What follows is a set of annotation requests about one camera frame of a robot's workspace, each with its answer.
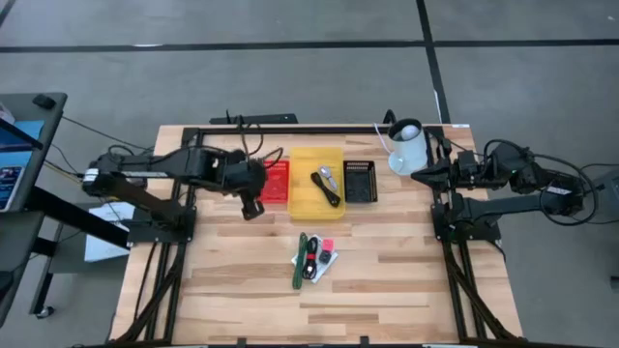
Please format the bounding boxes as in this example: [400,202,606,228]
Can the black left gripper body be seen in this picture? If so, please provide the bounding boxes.
[207,147,268,222]

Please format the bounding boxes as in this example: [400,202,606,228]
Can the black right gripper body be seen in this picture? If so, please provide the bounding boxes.
[449,150,485,190]

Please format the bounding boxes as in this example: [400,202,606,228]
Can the plain black cable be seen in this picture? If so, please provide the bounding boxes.
[309,171,342,209]

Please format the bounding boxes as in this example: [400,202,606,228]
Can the green cable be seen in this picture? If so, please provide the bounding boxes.
[291,231,310,291]

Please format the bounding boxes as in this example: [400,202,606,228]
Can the red black small tool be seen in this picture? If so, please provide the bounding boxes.
[302,236,320,280]

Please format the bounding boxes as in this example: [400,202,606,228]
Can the yellow translucent plastic bin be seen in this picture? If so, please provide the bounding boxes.
[288,146,347,221]

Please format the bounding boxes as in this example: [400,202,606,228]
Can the red slotted plastic basket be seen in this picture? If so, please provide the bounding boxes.
[259,159,291,204]

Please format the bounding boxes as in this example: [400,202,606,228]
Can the black flat bar device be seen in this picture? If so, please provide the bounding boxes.
[209,109,300,126]

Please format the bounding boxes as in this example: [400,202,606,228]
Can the black slotted plastic basket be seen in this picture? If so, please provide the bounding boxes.
[342,159,378,204]

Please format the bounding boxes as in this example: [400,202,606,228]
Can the grey metal stand base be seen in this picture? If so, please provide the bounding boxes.
[592,168,619,218]

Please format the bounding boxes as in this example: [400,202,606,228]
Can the white paper sheet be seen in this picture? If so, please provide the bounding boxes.
[84,201,137,264]

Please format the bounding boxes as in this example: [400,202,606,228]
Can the grey desk with black legs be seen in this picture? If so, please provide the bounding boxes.
[0,91,133,330]

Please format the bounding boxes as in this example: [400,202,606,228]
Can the black computer mouse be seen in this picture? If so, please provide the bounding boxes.
[31,93,57,110]

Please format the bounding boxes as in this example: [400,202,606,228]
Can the open laptop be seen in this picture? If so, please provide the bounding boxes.
[0,117,45,168]

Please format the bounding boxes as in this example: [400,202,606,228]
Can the white lamp cable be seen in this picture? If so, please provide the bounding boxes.
[372,122,394,157]

